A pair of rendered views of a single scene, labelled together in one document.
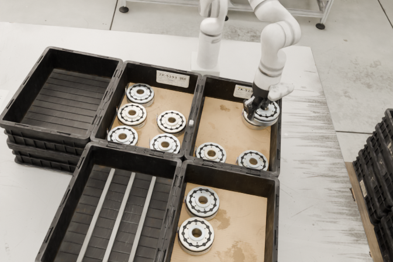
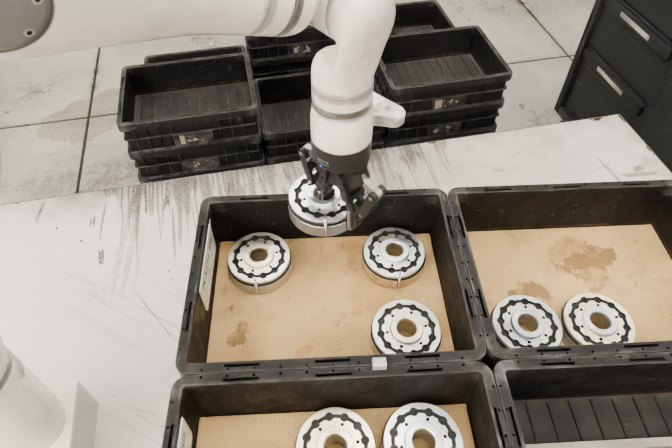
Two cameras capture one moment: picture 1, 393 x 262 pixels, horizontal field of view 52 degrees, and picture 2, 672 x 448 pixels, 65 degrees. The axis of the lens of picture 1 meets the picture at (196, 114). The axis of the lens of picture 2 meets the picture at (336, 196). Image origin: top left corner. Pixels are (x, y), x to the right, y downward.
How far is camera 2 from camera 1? 1.07 m
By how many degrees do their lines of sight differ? 60
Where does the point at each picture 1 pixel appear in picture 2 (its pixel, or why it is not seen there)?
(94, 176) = not seen: outside the picture
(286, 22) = not seen: outside the picture
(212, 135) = (334, 346)
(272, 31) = not seen: outside the picture
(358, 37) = not seen: outside the picture
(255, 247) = (549, 240)
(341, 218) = (390, 169)
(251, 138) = (318, 269)
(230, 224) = (531, 280)
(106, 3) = not seen: outside the picture
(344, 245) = (433, 167)
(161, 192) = (535, 425)
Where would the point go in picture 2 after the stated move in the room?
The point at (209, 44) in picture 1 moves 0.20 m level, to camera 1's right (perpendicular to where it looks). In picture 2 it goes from (23, 385) to (61, 253)
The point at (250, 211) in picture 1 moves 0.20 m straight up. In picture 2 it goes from (489, 253) to (519, 171)
